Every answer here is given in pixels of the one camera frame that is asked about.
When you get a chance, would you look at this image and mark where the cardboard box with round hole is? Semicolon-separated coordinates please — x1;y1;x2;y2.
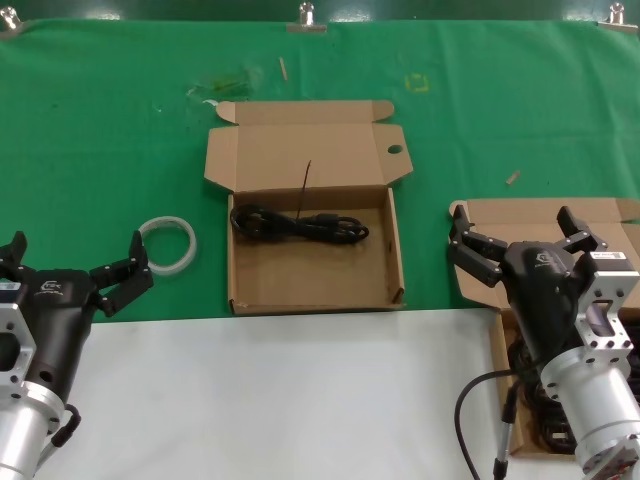
203;99;414;316

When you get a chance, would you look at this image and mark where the metal binder clip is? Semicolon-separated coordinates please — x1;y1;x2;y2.
286;1;329;34
597;2;640;32
0;7;32;41

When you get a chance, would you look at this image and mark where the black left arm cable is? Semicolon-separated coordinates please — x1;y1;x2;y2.
51;402;82;449

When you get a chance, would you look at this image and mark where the black cable bundle with tie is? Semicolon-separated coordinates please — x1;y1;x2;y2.
229;159;371;248

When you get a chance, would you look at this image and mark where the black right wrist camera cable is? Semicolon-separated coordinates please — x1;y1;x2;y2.
454;369;519;480

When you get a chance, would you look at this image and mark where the green table cloth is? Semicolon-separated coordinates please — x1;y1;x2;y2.
0;18;640;326

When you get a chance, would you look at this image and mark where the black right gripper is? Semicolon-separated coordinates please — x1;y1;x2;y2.
447;204;609;369

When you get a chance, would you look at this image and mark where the clear plastic wrapper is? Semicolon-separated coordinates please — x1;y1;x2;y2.
185;64;262;99

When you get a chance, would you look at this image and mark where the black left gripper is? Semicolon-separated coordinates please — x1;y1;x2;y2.
0;229;155;402

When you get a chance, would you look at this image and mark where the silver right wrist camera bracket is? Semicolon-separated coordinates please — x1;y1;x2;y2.
574;249;640;367

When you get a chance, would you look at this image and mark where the cardboard box of cables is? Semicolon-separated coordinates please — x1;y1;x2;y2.
447;197;640;459

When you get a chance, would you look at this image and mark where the pile of black cables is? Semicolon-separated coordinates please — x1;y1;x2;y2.
505;309;640;454

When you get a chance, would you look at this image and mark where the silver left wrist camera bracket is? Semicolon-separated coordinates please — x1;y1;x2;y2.
0;279;39;401

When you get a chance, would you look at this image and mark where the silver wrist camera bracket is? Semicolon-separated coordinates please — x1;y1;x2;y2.
0;279;39;401
574;249;640;367

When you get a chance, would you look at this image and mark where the clear tape roll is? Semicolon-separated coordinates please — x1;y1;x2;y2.
137;215;198;277

